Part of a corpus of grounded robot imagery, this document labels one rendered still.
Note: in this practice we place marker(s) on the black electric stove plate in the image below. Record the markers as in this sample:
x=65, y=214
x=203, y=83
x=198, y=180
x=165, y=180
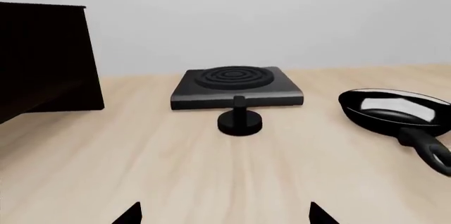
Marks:
x=235, y=89

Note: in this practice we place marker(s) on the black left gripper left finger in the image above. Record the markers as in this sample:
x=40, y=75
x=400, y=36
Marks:
x=131, y=216

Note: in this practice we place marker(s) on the dark brown cabinet shelf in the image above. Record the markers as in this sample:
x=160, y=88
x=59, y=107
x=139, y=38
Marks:
x=46, y=60

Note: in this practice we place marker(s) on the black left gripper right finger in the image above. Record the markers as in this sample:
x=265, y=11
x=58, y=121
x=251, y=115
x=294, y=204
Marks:
x=320, y=216

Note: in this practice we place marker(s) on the black frying pan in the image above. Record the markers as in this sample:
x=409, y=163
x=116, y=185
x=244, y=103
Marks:
x=394, y=113

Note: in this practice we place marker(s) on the black round stove knob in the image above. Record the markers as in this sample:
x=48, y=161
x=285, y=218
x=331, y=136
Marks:
x=240, y=123

